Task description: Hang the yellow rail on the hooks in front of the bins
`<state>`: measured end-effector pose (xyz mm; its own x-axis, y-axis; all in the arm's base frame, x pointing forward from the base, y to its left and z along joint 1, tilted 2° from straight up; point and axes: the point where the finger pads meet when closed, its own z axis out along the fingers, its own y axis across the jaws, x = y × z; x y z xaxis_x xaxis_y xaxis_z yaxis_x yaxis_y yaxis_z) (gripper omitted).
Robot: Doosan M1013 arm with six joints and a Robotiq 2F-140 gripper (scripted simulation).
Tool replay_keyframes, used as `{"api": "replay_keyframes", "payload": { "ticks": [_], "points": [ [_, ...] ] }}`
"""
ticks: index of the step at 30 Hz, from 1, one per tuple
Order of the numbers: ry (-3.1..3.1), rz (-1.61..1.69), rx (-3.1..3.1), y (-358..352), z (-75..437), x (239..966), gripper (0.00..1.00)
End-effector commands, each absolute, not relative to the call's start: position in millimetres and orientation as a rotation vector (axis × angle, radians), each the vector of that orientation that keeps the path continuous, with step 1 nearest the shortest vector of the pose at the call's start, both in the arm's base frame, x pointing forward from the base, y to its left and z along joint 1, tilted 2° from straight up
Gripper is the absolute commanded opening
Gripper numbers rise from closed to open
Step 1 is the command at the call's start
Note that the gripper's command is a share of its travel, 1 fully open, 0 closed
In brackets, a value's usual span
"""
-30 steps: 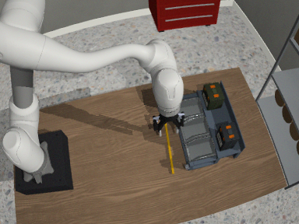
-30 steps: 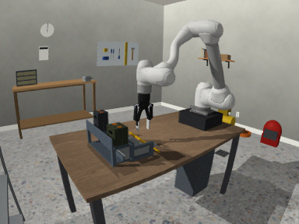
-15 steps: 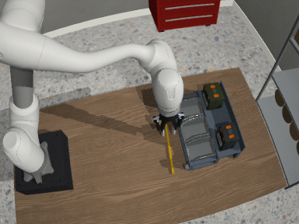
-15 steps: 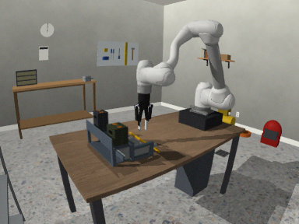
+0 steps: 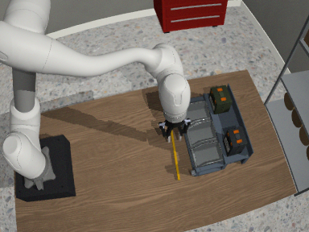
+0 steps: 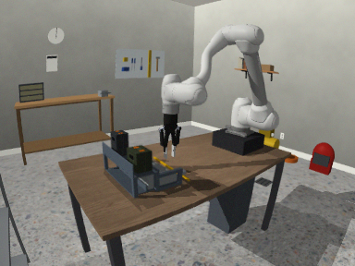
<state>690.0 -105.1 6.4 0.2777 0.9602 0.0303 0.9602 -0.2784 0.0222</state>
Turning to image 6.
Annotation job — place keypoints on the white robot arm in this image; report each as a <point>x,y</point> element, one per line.
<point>192,91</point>

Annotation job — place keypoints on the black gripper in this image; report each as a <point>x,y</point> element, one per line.
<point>174,129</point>

